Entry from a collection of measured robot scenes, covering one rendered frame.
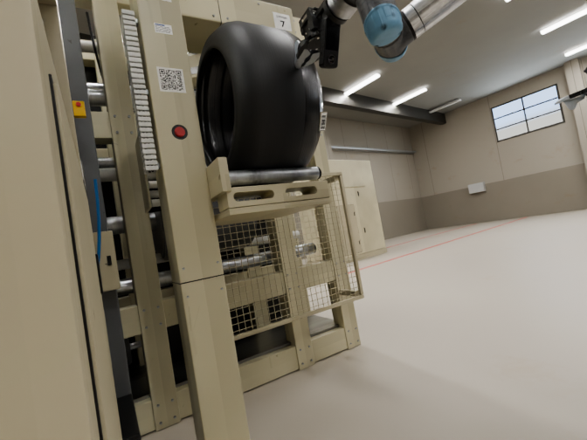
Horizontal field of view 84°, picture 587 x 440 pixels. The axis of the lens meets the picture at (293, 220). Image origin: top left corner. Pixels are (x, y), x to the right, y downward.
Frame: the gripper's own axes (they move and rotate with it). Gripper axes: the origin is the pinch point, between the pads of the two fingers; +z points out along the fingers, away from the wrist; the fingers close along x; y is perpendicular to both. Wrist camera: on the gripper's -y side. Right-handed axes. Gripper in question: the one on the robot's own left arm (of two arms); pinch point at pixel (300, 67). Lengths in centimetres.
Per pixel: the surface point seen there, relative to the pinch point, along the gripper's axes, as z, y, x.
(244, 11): 41, 57, -10
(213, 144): 55, 1, 11
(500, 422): 1, -119, -46
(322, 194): 14.7, -35.3, -8.4
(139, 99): 22.5, -0.4, 41.8
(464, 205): 620, 26, -1079
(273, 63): 1.2, 1.1, 7.8
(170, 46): 19.0, 16.1, 31.0
